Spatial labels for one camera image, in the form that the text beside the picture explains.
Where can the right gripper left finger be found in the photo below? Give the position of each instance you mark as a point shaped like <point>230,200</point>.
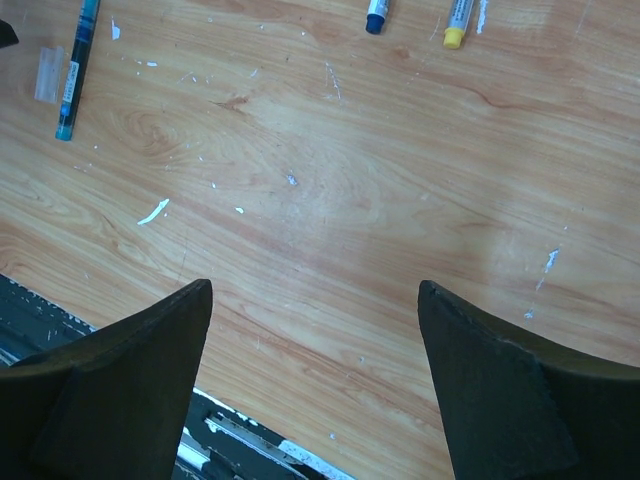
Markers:
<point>109,405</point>

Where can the white marker blue tip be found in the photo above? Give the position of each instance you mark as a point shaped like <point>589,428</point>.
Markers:
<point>376,16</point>

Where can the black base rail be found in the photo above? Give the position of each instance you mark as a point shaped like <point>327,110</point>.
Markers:
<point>217,441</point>

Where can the white pen yellow end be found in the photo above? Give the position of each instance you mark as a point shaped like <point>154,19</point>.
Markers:
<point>458,20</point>

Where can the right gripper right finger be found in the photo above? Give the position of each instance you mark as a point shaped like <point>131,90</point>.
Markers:
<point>515,405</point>

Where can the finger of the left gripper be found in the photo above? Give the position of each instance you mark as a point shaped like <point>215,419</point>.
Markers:
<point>8,36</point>

